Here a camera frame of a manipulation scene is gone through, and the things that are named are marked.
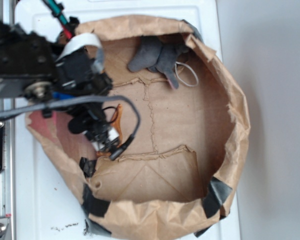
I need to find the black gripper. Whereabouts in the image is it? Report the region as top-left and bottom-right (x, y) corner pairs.
(53, 47), (120, 156)

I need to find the brown paper bag tray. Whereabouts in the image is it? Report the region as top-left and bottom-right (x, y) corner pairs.
(25, 15), (251, 240)

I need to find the white rubber band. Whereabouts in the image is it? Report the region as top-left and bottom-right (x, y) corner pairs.
(174, 61), (199, 88)

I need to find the grey cable loop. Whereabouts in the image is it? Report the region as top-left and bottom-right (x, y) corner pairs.
(0, 95), (142, 161)

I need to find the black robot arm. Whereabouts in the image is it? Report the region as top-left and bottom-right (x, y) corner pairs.
(0, 21), (124, 159)

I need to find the aluminium rail with black bracket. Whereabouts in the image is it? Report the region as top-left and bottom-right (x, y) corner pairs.
(0, 0), (17, 240)

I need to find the grey plush mouse toy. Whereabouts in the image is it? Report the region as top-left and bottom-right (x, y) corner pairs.
(127, 36), (189, 90)

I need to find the orange spiral sea shell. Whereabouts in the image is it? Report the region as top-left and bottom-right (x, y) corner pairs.
(96, 104), (123, 159)

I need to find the white flat ribbon cable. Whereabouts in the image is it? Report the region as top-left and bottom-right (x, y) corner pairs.
(55, 33), (103, 63)

